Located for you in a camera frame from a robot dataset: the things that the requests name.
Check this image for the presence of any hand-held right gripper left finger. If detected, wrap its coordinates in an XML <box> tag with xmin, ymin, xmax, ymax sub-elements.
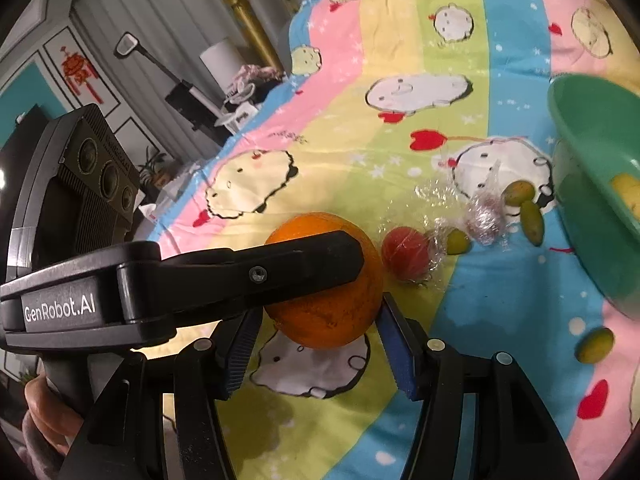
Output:
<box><xmin>65</xmin><ymin>310</ymin><xmax>263</xmax><ymax>480</ymax></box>

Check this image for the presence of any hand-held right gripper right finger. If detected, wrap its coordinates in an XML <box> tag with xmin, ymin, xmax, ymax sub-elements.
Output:
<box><xmin>378</xmin><ymin>292</ymin><xmax>583</xmax><ymax>480</ymax></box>

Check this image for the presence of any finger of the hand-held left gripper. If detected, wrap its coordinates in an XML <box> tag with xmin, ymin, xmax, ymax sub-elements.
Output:
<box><xmin>117</xmin><ymin>230</ymin><xmax>366</xmax><ymax>324</ymax></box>

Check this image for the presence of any orange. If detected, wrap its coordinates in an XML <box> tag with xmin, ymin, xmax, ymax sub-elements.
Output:
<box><xmin>263</xmin><ymin>212</ymin><xmax>383</xmax><ymax>351</ymax></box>

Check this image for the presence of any plastic-wrapped red fruit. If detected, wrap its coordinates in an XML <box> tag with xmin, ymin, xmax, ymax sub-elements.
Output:
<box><xmin>382</xmin><ymin>226</ymin><xmax>432</xmax><ymax>281</ymax></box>
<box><xmin>464</xmin><ymin>196</ymin><xmax>507</xmax><ymax>247</ymax></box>

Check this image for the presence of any small green olive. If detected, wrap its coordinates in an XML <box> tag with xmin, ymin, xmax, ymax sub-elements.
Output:
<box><xmin>446</xmin><ymin>229</ymin><xmax>471</xmax><ymax>256</ymax></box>
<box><xmin>575</xmin><ymin>327</ymin><xmax>616</xmax><ymax>364</ymax></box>
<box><xmin>501</xmin><ymin>180</ymin><xmax>536</xmax><ymax>207</ymax></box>
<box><xmin>520</xmin><ymin>201</ymin><xmax>544</xmax><ymax>247</ymax></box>

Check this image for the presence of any clear plastic wrap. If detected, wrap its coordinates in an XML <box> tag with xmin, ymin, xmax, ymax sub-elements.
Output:
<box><xmin>414</xmin><ymin>180</ymin><xmax>453</xmax><ymax>212</ymax></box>

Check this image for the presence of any yellow lemon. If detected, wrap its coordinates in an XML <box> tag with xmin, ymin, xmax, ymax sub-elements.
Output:
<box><xmin>611</xmin><ymin>174</ymin><xmax>640</xmax><ymax>223</ymax></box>

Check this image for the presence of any green plastic basin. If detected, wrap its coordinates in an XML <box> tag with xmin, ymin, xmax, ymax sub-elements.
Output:
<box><xmin>546</xmin><ymin>74</ymin><xmax>640</xmax><ymax>322</ymax></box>

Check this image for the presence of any person's left forearm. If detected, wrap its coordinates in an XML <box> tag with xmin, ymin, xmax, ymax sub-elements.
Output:
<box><xmin>10</xmin><ymin>430</ymin><xmax>71</xmax><ymax>480</ymax></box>

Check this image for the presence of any person's left hand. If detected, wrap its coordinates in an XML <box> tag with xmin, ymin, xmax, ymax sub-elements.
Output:
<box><xmin>22</xmin><ymin>374</ymin><xmax>86</xmax><ymax>456</ymax></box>

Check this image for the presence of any striped cartoon printed blanket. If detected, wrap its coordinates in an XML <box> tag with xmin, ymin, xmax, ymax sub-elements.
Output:
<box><xmin>140</xmin><ymin>0</ymin><xmax>640</xmax><ymax>480</ymax></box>

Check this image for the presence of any black television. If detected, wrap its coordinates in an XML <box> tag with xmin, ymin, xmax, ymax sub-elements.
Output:
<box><xmin>0</xmin><ymin>105</ymin><xmax>51</xmax><ymax>221</ymax></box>

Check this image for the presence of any potted plant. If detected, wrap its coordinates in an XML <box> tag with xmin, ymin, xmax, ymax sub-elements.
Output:
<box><xmin>139</xmin><ymin>149</ymin><xmax>173</xmax><ymax>186</ymax></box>

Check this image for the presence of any black and white bag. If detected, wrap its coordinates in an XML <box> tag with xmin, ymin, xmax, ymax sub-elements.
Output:
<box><xmin>222</xmin><ymin>80</ymin><xmax>281</xmax><ymax>126</ymax></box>

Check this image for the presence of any pink cloth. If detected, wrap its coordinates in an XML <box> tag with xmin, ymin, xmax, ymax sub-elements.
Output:
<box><xmin>232</xmin><ymin>65</ymin><xmax>286</xmax><ymax>86</ymax></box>

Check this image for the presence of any black upright vacuum cleaner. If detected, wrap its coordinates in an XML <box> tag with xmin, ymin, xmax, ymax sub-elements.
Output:
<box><xmin>114</xmin><ymin>32</ymin><xmax>228</xmax><ymax>143</ymax></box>

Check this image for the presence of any white board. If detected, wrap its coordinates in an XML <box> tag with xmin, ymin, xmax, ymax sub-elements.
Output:
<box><xmin>200</xmin><ymin>41</ymin><xmax>247</xmax><ymax>96</ymax></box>

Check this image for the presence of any golden patterned curtain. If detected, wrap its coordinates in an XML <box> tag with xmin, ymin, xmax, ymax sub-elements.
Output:
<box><xmin>197</xmin><ymin>0</ymin><xmax>301</xmax><ymax>73</ymax></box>

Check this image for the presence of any grey curtain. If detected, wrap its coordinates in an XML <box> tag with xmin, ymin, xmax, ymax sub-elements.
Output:
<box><xmin>75</xmin><ymin>0</ymin><xmax>401</xmax><ymax>126</ymax></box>

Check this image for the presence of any red knot wall ornament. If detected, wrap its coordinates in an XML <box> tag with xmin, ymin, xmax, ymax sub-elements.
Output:
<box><xmin>60</xmin><ymin>46</ymin><xmax>99</xmax><ymax>103</ymax></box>

